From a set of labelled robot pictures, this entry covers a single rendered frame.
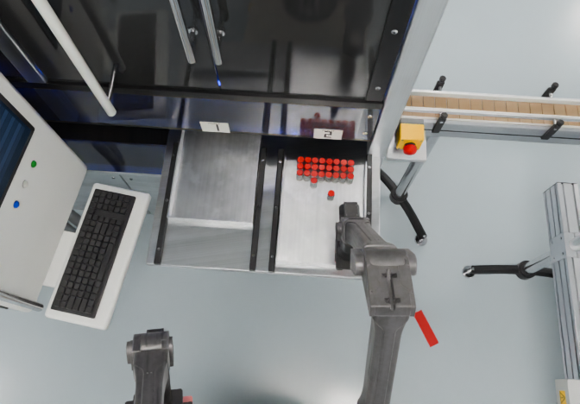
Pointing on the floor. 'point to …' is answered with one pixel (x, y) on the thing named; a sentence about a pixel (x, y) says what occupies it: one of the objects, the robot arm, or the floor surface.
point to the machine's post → (412, 53)
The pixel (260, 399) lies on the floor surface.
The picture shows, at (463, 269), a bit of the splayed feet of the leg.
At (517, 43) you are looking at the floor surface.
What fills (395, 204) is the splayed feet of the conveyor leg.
